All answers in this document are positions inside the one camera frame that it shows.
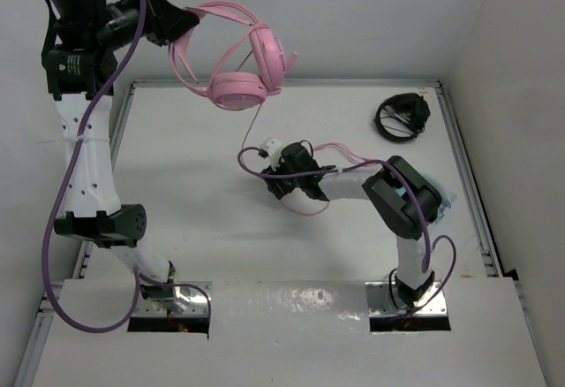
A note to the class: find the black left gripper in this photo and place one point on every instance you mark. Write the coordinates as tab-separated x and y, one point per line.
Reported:
164	22

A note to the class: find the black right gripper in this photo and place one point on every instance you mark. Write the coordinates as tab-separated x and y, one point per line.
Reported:
276	185

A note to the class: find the pink cat-ear headphones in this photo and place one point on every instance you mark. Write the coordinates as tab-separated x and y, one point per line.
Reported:
248	72

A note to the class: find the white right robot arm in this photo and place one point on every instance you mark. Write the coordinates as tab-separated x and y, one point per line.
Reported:
404	199

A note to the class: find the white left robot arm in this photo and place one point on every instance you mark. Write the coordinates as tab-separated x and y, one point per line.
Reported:
87	44

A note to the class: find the black wrapped headphones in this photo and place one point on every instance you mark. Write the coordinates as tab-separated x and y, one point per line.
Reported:
402	118

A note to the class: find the white and teal headphones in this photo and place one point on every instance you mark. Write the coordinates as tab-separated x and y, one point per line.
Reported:
447	198

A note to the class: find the white front cover board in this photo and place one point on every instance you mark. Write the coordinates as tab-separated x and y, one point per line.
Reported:
307	334

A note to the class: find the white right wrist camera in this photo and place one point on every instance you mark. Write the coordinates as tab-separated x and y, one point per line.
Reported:
272	149

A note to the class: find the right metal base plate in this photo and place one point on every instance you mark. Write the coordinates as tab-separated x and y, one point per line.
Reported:
384	300

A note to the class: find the metal base plate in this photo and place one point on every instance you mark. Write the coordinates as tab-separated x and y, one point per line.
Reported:
179	301
384	300

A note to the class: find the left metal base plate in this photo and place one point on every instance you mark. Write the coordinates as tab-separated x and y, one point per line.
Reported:
179	301

